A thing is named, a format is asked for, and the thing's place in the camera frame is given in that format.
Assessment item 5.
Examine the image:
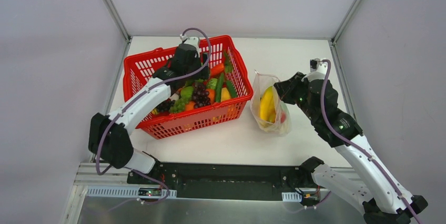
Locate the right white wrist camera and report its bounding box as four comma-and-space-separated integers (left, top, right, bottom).
307, 58, 328, 82

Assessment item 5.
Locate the green cucumber toy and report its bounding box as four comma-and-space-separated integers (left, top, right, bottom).
215, 73, 225, 103
226, 80, 238, 98

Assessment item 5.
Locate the aluminium frame post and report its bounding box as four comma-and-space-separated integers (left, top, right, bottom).
103, 0, 131, 43
331, 0, 363, 45

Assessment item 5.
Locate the right aluminium frame post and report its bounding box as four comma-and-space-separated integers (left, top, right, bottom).
331, 0, 363, 45

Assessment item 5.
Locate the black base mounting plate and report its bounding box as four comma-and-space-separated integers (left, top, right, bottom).
127, 162, 322, 205

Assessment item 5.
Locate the yellow banana toy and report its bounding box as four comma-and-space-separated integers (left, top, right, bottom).
259, 86, 276, 123

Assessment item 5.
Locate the clear zip top bag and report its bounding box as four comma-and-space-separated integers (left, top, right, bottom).
250, 71, 291, 136

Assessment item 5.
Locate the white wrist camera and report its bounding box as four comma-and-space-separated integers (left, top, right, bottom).
307, 58, 328, 82
179, 34, 200, 51

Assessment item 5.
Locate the dark purple grape bunch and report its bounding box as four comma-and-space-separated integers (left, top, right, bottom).
156, 99, 175, 113

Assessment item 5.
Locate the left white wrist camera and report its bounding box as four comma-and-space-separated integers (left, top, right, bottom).
179, 34, 200, 51

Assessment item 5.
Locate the green grape bunch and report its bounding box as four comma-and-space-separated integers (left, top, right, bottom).
169, 96, 191, 114

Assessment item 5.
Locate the red plastic shopping basket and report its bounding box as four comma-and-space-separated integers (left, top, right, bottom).
123, 35, 254, 139

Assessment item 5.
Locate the green napa cabbage toy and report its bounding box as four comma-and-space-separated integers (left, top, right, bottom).
258, 111, 291, 135

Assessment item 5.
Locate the small dark grape bunch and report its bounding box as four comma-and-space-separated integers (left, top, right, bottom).
191, 82, 211, 108

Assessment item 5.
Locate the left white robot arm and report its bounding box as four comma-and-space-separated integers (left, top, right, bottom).
88, 37, 209, 184

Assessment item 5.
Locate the orange carrot toy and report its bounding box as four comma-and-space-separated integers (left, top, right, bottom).
210, 63, 225, 78

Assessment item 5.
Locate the left aluminium frame post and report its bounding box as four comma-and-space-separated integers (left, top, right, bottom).
103, 0, 131, 43

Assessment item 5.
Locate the light green round vegetable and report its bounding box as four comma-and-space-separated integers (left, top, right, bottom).
180, 86, 194, 98

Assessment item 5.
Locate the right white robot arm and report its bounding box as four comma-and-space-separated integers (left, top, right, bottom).
274, 72, 428, 223

